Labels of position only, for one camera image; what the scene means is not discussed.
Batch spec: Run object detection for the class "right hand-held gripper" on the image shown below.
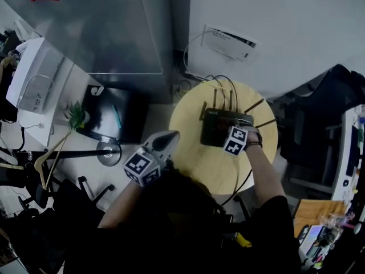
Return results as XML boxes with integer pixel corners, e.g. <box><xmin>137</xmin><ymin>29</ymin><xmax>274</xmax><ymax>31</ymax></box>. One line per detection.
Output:
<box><xmin>223</xmin><ymin>126</ymin><xmax>248</xmax><ymax>156</ymax></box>

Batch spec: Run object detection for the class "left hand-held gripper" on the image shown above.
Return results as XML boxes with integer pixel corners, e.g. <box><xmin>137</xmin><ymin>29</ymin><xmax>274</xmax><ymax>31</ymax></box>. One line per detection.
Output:
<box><xmin>122</xmin><ymin>130</ymin><xmax>180</xmax><ymax>188</ymax></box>

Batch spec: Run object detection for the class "black router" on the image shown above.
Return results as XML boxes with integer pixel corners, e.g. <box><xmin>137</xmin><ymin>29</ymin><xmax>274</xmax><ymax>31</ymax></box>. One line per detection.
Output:
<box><xmin>198</xmin><ymin>88</ymin><xmax>277</xmax><ymax>148</ymax></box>

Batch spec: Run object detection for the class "person's left forearm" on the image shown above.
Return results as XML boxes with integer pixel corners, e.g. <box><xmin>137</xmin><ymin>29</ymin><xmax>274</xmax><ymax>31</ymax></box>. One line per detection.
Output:
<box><xmin>96</xmin><ymin>181</ymin><xmax>143</xmax><ymax>229</ymax></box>

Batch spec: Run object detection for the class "person's right forearm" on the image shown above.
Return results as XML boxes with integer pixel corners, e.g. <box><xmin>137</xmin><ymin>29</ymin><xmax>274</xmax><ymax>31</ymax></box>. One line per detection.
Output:
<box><xmin>244</xmin><ymin>144</ymin><xmax>287</xmax><ymax>208</ymax></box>

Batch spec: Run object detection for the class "teal pen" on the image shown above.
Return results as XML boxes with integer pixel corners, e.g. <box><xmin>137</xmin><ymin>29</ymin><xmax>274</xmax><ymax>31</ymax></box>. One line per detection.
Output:
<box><xmin>111</xmin><ymin>104</ymin><xmax>123</xmax><ymax>130</ymax></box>

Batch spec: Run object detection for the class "black coat stand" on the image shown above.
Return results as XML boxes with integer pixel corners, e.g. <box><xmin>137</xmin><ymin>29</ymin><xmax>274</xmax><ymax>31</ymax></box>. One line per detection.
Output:
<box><xmin>17</xmin><ymin>141</ymin><xmax>123</xmax><ymax>167</ymax></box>

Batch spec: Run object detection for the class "person's black shirt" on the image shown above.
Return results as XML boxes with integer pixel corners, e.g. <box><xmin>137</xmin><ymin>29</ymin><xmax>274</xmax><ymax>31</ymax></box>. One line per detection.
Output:
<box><xmin>64</xmin><ymin>167</ymin><xmax>302</xmax><ymax>274</ymax></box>

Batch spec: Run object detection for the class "black high-back office chair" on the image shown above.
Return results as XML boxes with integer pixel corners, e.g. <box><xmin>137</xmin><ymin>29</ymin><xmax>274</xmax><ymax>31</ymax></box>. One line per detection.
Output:
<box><xmin>278</xmin><ymin>63</ymin><xmax>365</xmax><ymax>179</ymax></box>

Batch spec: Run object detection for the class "potted green plant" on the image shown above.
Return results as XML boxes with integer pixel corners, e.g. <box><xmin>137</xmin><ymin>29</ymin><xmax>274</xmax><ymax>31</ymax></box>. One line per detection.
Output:
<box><xmin>64</xmin><ymin>101</ymin><xmax>91</xmax><ymax>131</ymax></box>

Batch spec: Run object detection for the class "yellow clip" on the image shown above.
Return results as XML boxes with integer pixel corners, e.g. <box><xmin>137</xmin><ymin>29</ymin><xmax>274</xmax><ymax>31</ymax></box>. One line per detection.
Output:
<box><xmin>235</xmin><ymin>232</ymin><xmax>252</xmax><ymax>248</ymax></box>

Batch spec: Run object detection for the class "white desk under microwave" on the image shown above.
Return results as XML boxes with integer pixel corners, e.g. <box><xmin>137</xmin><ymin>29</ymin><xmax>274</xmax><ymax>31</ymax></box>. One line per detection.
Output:
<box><xmin>17</xmin><ymin>58</ymin><xmax>103</xmax><ymax>148</ymax></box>

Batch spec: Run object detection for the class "wooden board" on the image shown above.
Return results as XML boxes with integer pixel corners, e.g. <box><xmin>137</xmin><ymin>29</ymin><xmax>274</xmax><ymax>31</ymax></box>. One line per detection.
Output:
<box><xmin>293</xmin><ymin>199</ymin><xmax>347</xmax><ymax>238</ymax></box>

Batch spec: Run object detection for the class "black mesh office chair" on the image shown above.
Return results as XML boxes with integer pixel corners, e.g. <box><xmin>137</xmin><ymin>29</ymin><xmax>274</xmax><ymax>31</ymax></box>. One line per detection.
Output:
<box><xmin>17</xmin><ymin>175</ymin><xmax>116</xmax><ymax>268</ymax></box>

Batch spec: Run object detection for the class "white computer desk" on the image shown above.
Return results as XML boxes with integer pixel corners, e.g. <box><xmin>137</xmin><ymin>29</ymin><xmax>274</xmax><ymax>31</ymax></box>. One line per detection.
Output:
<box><xmin>332</xmin><ymin>104</ymin><xmax>365</xmax><ymax>202</ymax></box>

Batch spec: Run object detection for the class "black keyboard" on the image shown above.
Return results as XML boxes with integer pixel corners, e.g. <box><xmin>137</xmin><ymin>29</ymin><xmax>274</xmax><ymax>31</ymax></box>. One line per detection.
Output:
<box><xmin>346</xmin><ymin>126</ymin><xmax>360</xmax><ymax>176</ymax></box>

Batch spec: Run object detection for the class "wooden clothes hanger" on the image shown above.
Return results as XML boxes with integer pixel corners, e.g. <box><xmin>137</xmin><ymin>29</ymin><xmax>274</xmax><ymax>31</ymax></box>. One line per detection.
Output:
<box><xmin>34</xmin><ymin>130</ymin><xmax>76</xmax><ymax>191</ymax></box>
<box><xmin>0</xmin><ymin>161</ymin><xmax>25</xmax><ymax>171</ymax></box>

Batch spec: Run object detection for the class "silver refrigerator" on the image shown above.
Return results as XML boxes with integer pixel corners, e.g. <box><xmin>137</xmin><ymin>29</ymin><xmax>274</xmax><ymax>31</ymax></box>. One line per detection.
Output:
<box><xmin>0</xmin><ymin>0</ymin><xmax>175</xmax><ymax>102</ymax></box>

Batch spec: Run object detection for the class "white microwave oven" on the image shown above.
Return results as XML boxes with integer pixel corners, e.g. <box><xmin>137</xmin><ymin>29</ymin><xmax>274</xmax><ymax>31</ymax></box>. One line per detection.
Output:
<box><xmin>5</xmin><ymin>37</ymin><xmax>65</xmax><ymax>115</ymax></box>

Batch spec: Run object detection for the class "black power cable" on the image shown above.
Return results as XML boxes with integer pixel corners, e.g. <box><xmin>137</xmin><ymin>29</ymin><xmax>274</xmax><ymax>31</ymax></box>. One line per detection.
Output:
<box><xmin>221</xmin><ymin>168</ymin><xmax>253</xmax><ymax>207</ymax></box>

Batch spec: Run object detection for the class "white wall network box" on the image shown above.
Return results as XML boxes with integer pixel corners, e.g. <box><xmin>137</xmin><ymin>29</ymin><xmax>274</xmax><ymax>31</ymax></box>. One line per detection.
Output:
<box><xmin>201</xmin><ymin>23</ymin><xmax>260</xmax><ymax>63</ymax></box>

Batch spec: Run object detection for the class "white cable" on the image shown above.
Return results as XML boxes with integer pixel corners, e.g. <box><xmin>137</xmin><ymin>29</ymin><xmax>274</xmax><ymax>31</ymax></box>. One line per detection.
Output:
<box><xmin>183</xmin><ymin>30</ymin><xmax>206</xmax><ymax>74</ymax></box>

